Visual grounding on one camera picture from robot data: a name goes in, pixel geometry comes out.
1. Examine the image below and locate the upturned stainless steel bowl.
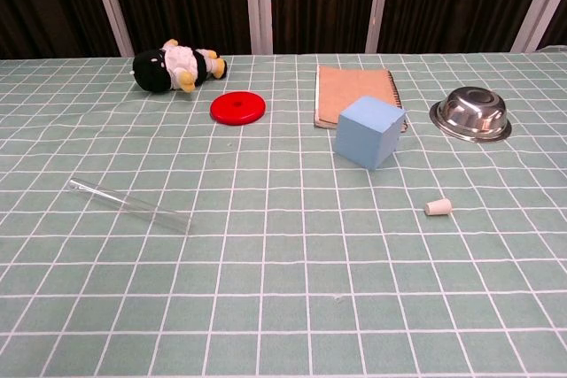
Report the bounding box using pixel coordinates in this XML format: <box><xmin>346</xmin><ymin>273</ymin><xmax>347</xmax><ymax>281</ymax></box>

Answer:
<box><xmin>429</xmin><ymin>87</ymin><xmax>513</xmax><ymax>144</ymax></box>

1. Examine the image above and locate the clear thin rod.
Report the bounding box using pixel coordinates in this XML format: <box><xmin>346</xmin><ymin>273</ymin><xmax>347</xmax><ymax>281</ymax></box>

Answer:
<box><xmin>68</xmin><ymin>177</ymin><xmax>193</xmax><ymax>234</ymax></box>

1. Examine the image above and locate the white frame post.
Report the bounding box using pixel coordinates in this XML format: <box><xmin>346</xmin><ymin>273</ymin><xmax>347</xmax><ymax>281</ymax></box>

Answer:
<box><xmin>364</xmin><ymin>0</ymin><xmax>393</xmax><ymax>55</ymax></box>
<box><xmin>510</xmin><ymin>0</ymin><xmax>567</xmax><ymax>53</ymax></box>
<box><xmin>244</xmin><ymin>0</ymin><xmax>274</xmax><ymax>56</ymax></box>
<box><xmin>86</xmin><ymin>0</ymin><xmax>135</xmax><ymax>58</ymax></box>

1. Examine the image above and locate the green checked tablecloth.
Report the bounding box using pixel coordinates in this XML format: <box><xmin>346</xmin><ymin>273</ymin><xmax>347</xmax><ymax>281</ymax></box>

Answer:
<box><xmin>0</xmin><ymin>43</ymin><xmax>567</xmax><ymax>378</ymax></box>

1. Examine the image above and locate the brown spiral notebook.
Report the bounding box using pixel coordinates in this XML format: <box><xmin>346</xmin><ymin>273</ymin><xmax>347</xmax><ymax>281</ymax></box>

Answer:
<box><xmin>314</xmin><ymin>65</ymin><xmax>408</xmax><ymax>133</ymax></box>

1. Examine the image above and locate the red plastic disc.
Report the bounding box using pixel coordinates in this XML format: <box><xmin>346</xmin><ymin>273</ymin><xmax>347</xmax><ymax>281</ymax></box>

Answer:
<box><xmin>209</xmin><ymin>90</ymin><xmax>267</xmax><ymax>127</ymax></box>

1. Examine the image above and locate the small white rubber stopper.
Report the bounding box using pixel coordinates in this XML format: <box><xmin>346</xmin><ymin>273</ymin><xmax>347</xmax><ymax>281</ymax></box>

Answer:
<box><xmin>424</xmin><ymin>198</ymin><xmax>453</xmax><ymax>218</ymax></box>

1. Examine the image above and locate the light blue foam cube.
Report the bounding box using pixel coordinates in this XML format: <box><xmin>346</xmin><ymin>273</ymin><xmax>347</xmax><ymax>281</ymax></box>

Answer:
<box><xmin>333</xmin><ymin>95</ymin><xmax>407</xmax><ymax>171</ymax></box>

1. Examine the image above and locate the black and white plush toy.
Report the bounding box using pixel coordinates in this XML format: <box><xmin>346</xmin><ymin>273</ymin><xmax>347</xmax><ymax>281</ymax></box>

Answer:
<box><xmin>131</xmin><ymin>38</ymin><xmax>229</xmax><ymax>95</ymax></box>

